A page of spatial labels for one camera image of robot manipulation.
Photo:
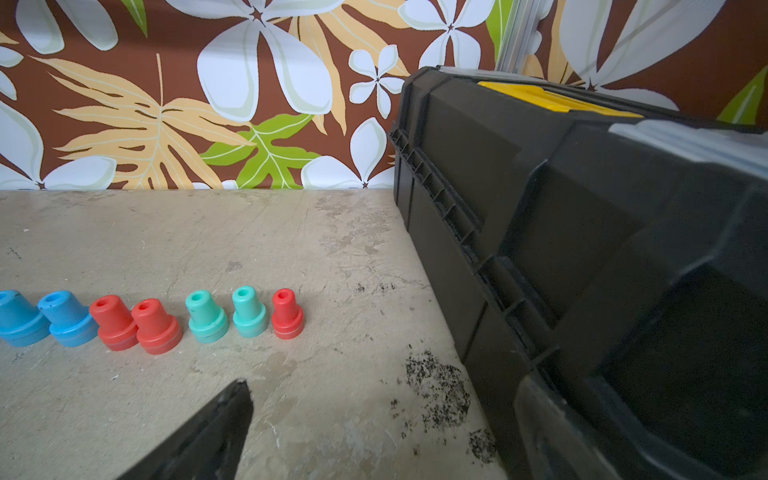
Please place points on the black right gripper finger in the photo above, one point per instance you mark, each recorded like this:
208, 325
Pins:
208, 445

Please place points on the red stamp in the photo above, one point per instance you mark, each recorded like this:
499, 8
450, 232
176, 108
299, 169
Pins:
158, 331
288, 316
117, 328

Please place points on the green stamp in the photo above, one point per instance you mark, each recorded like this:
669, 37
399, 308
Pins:
249, 316
208, 321

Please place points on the blue stamp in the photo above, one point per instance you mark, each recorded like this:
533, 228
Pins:
22, 324
71, 323

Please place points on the black toolbox yellow latch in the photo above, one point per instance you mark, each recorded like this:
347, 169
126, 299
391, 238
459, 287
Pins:
602, 267

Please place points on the aluminium frame post back right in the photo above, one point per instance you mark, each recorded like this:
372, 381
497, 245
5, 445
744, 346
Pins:
520, 37

